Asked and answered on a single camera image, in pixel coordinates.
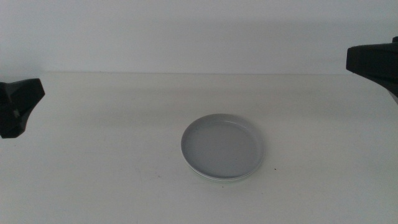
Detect grey shallow bowl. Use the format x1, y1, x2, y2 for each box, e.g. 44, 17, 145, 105
180, 113, 265, 180

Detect white shallow bowl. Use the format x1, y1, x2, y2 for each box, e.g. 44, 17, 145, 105
182, 152, 264, 182

